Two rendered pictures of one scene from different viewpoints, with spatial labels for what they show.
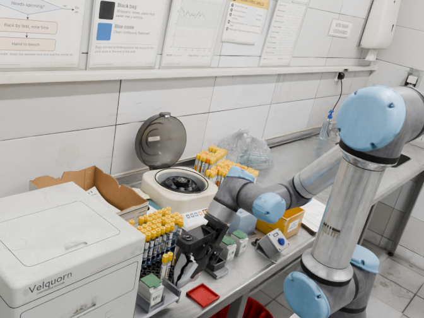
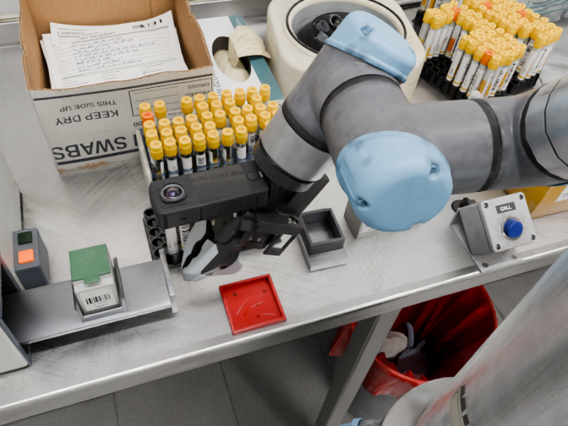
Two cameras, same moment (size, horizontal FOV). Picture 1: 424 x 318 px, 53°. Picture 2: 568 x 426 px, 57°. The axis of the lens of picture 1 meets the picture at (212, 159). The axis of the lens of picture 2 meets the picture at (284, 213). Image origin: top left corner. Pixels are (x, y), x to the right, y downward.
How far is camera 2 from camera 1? 0.75 m
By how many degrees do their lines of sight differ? 37
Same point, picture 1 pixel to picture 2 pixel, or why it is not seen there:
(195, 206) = not seen: hidden behind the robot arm
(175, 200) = (298, 70)
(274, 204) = (392, 182)
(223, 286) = (314, 293)
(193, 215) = not seen: hidden behind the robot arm
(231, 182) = (325, 65)
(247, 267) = (401, 261)
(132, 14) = not seen: outside the picture
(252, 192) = (352, 114)
